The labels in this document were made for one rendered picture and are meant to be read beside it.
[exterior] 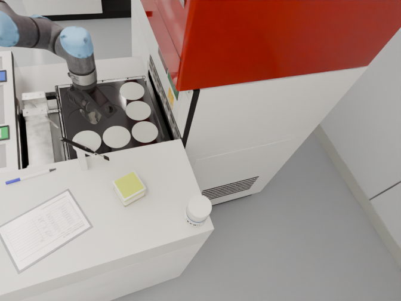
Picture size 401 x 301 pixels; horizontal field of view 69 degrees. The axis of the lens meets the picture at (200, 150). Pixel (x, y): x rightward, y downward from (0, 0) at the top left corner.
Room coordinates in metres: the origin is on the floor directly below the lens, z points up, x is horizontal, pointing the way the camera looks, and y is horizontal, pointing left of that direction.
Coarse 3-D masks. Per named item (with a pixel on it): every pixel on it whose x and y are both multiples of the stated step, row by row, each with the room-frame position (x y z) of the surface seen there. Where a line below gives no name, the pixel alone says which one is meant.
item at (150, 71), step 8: (152, 72) 0.90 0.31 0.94; (152, 80) 0.93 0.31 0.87; (152, 88) 0.88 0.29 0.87; (160, 96) 0.79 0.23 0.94; (160, 104) 0.81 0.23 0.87; (160, 112) 0.78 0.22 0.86; (168, 112) 0.73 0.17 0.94; (168, 120) 0.69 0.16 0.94; (168, 128) 0.70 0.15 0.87; (168, 136) 0.67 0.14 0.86; (176, 136) 0.63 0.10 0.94
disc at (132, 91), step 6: (126, 84) 0.83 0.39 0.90; (132, 84) 0.84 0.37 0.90; (138, 84) 0.85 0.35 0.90; (120, 90) 0.79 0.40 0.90; (126, 90) 0.80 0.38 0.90; (132, 90) 0.81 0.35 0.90; (138, 90) 0.82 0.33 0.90; (126, 96) 0.77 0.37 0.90; (132, 96) 0.78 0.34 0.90; (138, 96) 0.79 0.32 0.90
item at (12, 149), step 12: (0, 60) 0.68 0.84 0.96; (12, 72) 0.65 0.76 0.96; (0, 84) 0.58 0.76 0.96; (12, 84) 0.60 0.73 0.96; (0, 96) 0.53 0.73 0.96; (12, 96) 0.55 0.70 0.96; (0, 108) 0.49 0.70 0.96; (12, 108) 0.50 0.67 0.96; (0, 120) 0.44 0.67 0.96; (12, 120) 0.46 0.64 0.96; (12, 132) 0.42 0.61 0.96; (0, 144) 0.36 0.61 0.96; (12, 144) 0.38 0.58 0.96; (0, 156) 0.32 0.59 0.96; (12, 156) 0.34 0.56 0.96; (0, 168) 0.29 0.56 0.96; (12, 168) 0.30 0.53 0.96
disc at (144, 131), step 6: (138, 126) 0.65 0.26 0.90; (144, 126) 0.66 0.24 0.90; (150, 126) 0.67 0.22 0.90; (132, 132) 0.61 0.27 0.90; (138, 132) 0.62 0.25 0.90; (144, 132) 0.63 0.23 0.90; (150, 132) 0.64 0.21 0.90; (156, 132) 0.65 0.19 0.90; (138, 138) 0.59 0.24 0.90; (144, 138) 0.60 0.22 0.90; (150, 138) 0.61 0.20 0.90
